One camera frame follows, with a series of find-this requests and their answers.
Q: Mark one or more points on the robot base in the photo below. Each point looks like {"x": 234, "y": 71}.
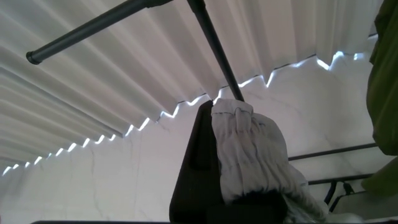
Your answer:
{"x": 367, "y": 205}

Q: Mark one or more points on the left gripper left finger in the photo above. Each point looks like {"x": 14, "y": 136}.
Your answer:
{"x": 196, "y": 174}

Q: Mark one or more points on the black clothes rack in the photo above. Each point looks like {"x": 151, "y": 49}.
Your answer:
{"x": 214, "y": 43}

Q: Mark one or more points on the pale grey shorts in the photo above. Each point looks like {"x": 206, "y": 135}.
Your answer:
{"x": 248, "y": 155}

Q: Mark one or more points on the green long-sleeved shirt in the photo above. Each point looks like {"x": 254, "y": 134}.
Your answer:
{"x": 384, "y": 93}

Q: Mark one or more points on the white curtain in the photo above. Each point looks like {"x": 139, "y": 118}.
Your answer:
{"x": 140, "y": 62}

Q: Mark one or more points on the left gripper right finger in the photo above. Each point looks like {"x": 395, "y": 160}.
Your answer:
{"x": 264, "y": 208}

